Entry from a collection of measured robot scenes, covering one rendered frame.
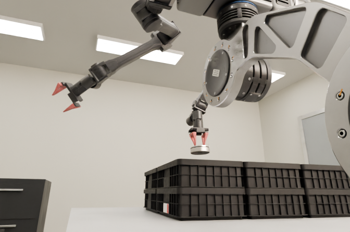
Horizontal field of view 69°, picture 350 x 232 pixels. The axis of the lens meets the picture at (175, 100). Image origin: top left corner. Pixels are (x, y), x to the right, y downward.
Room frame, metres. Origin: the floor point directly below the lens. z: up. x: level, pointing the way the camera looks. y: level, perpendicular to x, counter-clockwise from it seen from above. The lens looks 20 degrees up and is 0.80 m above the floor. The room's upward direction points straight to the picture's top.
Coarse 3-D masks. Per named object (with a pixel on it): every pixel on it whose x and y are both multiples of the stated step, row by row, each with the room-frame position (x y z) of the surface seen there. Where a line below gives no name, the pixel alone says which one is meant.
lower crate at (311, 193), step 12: (312, 192) 1.21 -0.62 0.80; (324, 192) 1.23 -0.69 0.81; (336, 192) 1.25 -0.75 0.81; (348, 192) 1.27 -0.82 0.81; (312, 204) 1.22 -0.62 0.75; (324, 204) 1.24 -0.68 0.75; (336, 204) 1.26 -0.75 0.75; (348, 204) 1.28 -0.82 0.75; (312, 216) 1.23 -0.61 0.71; (324, 216) 1.25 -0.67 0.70; (336, 216) 1.27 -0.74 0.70; (348, 216) 1.28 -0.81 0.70
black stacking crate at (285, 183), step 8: (248, 168) 1.14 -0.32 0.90; (256, 168) 1.15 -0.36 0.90; (264, 168) 1.16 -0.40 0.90; (272, 168) 1.17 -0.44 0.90; (280, 168) 1.18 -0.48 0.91; (248, 176) 1.13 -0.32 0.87; (256, 176) 1.14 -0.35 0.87; (264, 176) 1.15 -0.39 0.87; (272, 176) 1.16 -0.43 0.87; (280, 176) 1.18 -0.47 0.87; (288, 176) 1.19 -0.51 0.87; (296, 176) 1.20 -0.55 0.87; (248, 184) 1.14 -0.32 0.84; (256, 184) 1.14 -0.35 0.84; (264, 184) 1.15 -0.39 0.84; (272, 184) 1.17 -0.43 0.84; (280, 184) 1.18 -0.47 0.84; (288, 184) 1.19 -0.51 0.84; (296, 184) 1.20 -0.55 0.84
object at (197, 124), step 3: (195, 120) 1.38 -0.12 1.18; (198, 120) 1.37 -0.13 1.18; (201, 120) 1.38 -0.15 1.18; (195, 123) 1.38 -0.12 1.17; (198, 123) 1.37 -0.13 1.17; (201, 123) 1.38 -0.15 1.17; (195, 126) 1.38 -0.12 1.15; (198, 126) 1.37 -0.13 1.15; (201, 126) 1.38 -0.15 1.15; (192, 129) 1.36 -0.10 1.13; (195, 129) 1.37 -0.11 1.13; (207, 129) 1.38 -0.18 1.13; (189, 132) 1.41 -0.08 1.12
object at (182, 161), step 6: (174, 162) 1.08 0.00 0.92; (180, 162) 1.04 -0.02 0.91; (186, 162) 1.05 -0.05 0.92; (192, 162) 1.05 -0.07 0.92; (198, 162) 1.06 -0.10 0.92; (204, 162) 1.07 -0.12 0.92; (210, 162) 1.08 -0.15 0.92; (216, 162) 1.08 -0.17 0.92; (222, 162) 1.09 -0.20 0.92; (228, 162) 1.10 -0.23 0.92; (234, 162) 1.11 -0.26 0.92; (240, 162) 1.11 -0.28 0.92; (162, 168) 1.28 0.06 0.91
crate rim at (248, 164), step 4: (244, 164) 1.13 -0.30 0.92; (248, 164) 1.13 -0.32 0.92; (252, 164) 1.13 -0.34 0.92; (256, 164) 1.14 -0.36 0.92; (260, 164) 1.14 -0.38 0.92; (264, 164) 1.15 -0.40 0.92; (268, 164) 1.15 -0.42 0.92; (272, 164) 1.16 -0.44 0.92; (276, 164) 1.16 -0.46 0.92; (280, 164) 1.17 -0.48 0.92; (284, 164) 1.18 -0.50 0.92; (288, 164) 1.18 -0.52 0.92; (292, 164) 1.19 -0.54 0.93; (296, 164) 1.19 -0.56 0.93; (288, 168) 1.18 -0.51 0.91; (292, 168) 1.19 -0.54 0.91; (296, 168) 1.19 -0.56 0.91; (300, 168) 1.20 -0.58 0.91
